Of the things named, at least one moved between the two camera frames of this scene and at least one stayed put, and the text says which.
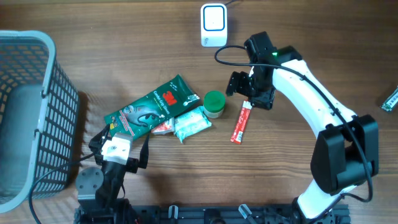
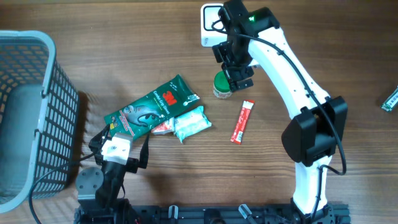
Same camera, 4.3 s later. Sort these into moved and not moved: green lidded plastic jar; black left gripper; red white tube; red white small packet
Moved: green lidded plastic jar
Not moved: red white tube; red white small packet; black left gripper
